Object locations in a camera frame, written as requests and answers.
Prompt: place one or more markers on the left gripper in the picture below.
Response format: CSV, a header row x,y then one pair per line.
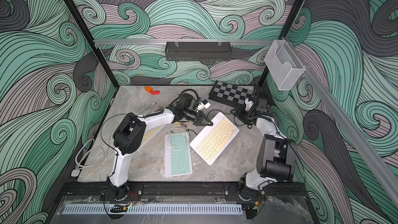
x,y
201,117

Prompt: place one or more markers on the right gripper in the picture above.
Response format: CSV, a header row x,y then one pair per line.
x,y
249,113

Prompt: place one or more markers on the pink charger with black cable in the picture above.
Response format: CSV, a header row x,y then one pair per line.
x,y
185,125

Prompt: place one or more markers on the yellow wireless keyboard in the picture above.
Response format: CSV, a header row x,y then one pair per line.
x,y
212,140
148,135

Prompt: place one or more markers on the pink charger with white cable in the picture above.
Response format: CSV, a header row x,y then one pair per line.
x,y
158,109

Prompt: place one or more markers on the green wireless keyboard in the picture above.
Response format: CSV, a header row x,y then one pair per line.
x,y
177,155

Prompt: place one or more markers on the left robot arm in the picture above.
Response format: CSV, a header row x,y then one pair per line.
x,y
130,132

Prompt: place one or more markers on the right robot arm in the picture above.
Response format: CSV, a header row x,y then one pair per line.
x,y
276,158

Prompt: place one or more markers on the black checkered board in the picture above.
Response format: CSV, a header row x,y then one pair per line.
x,y
230,95

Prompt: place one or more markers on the red block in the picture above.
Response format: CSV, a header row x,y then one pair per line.
x,y
155,92

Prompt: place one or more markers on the orange block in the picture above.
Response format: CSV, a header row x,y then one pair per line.
x,y
148,89

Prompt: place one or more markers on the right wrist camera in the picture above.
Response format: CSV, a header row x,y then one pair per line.
x,y
248,104

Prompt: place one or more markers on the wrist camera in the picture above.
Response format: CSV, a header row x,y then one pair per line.
x,y
203,104
248,104

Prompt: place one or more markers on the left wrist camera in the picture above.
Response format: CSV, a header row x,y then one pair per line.
x,y
203,104

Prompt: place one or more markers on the clear plastic wall bin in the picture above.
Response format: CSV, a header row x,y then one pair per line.
x,y
284,65

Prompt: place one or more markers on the black perforated wall tray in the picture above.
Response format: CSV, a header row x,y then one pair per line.
x,y
207,52

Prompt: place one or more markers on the aluminium wall rail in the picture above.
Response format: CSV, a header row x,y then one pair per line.
x,y
143,41

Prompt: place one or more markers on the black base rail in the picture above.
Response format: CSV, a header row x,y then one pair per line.
x,y
146,192

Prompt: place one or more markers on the white slotted cable duct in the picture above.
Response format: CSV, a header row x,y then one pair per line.
x,y
155,209

